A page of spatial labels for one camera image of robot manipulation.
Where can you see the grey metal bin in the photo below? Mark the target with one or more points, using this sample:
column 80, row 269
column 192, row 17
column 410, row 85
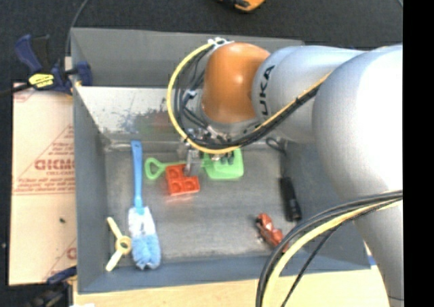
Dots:
column 217, row 224

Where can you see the blue bottle brush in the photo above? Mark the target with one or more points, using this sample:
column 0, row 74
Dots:
column 137, row 177

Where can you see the red-brown toy car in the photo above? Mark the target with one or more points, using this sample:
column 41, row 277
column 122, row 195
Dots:
column 268, row 229

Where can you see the brown cardboard board red print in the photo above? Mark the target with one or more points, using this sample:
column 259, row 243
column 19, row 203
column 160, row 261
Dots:
column 40, row 231

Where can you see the red toy building brick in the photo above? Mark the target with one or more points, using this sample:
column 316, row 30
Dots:
column 178, row 185

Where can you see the green toy shovel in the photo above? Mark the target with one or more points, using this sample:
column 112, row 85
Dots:
column 225, row 171

